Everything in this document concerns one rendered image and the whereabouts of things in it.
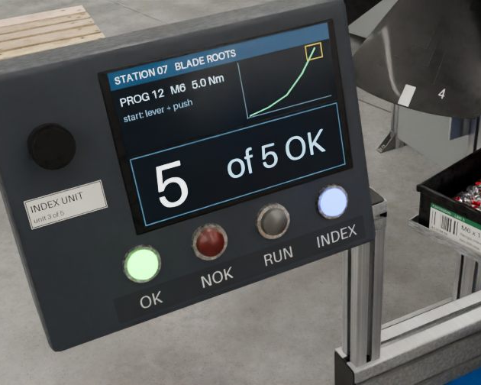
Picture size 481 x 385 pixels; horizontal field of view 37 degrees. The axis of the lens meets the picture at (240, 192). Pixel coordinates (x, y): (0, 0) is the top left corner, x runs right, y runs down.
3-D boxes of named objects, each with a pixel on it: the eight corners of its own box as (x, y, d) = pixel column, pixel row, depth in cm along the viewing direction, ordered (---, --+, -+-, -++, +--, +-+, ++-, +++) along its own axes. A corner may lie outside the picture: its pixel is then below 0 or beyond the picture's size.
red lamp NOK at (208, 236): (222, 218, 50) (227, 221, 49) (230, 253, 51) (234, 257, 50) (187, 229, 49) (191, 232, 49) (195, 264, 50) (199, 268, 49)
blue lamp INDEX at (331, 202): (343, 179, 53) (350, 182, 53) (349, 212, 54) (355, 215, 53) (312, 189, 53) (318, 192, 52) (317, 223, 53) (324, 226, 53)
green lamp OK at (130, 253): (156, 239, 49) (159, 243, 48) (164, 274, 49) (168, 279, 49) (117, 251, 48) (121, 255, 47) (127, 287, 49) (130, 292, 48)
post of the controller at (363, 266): (365, 340, 77) (369, 185, 66) (380, 358, 74) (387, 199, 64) (340, 350, 76) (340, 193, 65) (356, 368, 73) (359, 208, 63)
